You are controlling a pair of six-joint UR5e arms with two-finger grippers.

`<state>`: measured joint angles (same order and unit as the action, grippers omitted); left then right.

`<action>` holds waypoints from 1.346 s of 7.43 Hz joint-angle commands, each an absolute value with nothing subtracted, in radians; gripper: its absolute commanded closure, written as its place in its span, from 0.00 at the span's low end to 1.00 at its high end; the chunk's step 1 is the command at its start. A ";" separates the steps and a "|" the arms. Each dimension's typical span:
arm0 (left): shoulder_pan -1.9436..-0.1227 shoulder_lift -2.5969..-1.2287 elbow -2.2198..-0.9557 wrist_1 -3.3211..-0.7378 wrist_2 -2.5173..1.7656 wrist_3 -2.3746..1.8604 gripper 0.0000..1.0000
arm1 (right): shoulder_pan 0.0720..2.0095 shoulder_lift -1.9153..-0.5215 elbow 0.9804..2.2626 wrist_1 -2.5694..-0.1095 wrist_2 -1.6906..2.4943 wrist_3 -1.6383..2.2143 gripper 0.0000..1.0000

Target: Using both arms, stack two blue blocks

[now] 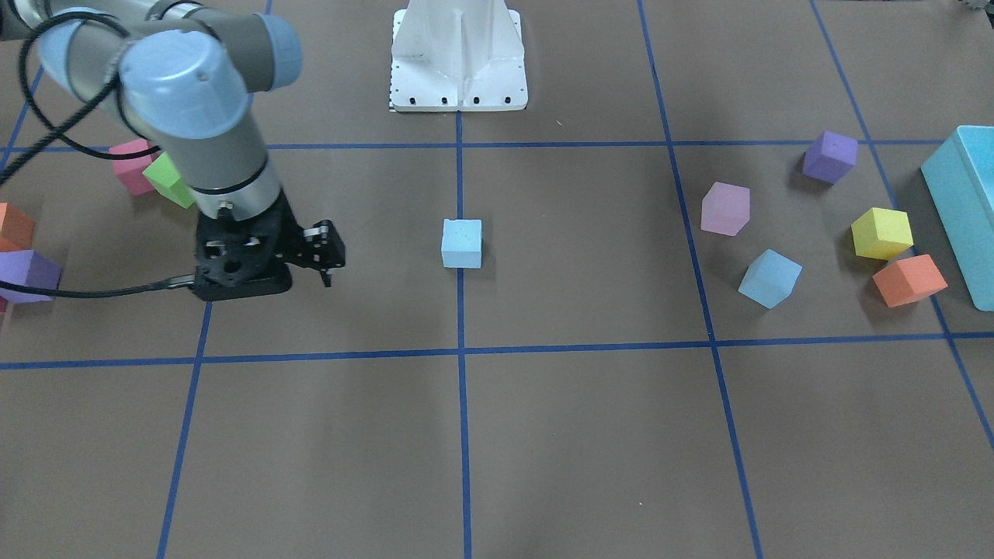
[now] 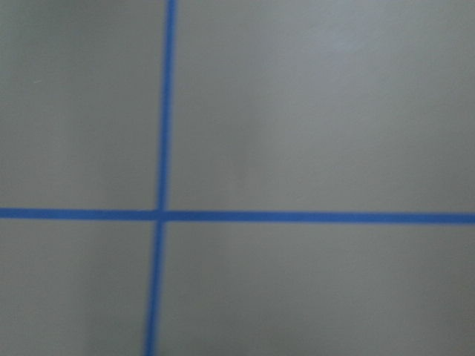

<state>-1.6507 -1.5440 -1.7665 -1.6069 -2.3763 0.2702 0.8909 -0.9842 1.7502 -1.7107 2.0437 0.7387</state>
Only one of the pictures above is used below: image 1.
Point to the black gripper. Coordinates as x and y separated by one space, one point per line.
321 247

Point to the light blue foam block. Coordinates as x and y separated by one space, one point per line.
770 279
461 245

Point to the green foam block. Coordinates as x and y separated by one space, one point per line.
167 181

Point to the pink lilac foam block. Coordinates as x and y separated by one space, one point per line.
725 209

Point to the yellow foam block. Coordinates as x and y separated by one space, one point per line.
881 234

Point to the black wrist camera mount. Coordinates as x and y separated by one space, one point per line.
237 259

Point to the white camera mast base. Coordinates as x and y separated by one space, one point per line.
457 56

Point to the purple foam block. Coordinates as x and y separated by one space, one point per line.
830 157
28 268

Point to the cyan plastic tray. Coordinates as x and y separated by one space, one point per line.
959 175

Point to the orange foam block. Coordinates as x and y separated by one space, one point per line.
17 229
909 280

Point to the red pink foam block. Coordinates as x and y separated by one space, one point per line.
130 171

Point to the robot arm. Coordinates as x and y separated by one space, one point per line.
182 76

